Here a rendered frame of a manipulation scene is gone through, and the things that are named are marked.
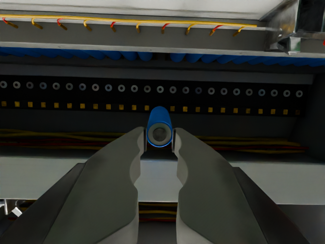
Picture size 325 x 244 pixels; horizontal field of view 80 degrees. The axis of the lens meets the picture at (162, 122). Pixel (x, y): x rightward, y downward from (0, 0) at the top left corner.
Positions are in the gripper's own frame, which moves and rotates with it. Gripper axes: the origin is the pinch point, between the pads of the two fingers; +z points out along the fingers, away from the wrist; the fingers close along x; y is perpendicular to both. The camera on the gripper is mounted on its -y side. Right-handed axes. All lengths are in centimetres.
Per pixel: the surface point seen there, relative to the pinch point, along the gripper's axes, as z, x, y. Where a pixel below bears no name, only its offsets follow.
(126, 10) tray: 6.6, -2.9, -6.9
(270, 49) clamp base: 5.3, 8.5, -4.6
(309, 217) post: 11.9, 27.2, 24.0
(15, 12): 7.1, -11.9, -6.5
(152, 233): 13.4, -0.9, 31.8
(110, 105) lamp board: 17.9, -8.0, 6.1
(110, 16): 7.2, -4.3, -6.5
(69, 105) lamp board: 17.8, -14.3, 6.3
